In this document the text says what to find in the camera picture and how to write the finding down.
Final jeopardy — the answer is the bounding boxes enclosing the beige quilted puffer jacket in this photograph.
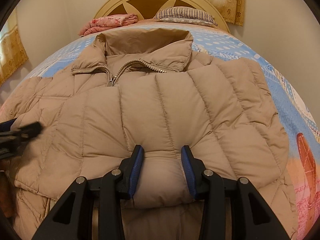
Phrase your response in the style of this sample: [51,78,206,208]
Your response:
[0,28,299,240]

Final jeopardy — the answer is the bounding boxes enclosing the side window yellow curtain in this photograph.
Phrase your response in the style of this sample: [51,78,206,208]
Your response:
[0,8,29,86]

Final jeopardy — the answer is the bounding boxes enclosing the pink and blue bedspread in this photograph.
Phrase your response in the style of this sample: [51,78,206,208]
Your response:
[0,21,320,240]

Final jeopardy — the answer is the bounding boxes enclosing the folded pink floral blanket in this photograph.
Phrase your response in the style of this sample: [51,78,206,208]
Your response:
[78,14,138,36]

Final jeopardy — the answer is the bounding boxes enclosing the cream wooden headboard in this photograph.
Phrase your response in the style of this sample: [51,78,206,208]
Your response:
[95,0,230,32]

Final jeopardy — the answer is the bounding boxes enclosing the striped pillow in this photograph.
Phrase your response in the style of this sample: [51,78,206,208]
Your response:
[153,7,219,27]

